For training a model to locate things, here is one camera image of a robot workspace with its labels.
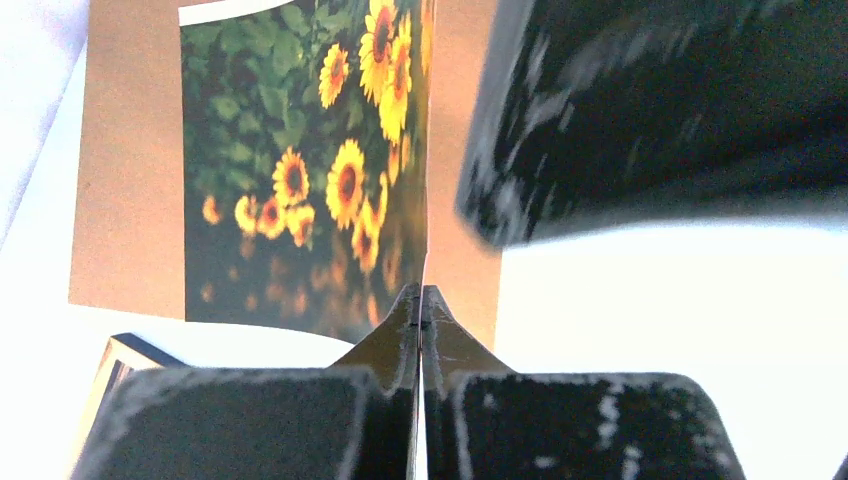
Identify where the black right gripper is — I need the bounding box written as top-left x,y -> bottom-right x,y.
456,1 -> 847,249

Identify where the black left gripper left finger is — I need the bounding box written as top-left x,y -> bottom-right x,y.
72,284 -> 422,479

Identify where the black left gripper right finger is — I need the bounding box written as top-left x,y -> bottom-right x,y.
421,286 -> 743,480

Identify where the sunflower photo print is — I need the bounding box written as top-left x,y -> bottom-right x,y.
179,0 -> 435,343

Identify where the brown cardboard backing board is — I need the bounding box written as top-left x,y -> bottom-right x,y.
67,1 -> 501,346

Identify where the wooden picture frame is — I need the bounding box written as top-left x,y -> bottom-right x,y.
67,332 -> 186,478

